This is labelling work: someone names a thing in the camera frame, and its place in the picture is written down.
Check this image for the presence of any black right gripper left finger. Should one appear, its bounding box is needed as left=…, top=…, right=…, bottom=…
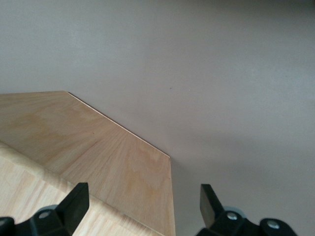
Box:
left=0, top=182, right=90, bottom=236

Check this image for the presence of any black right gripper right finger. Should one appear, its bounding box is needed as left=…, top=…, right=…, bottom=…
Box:
left=198, top=183, right=296, bottom=236

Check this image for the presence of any light wooden drawer cabinet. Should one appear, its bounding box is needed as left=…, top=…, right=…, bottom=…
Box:
left=0, top=90, right=176, bottom=236

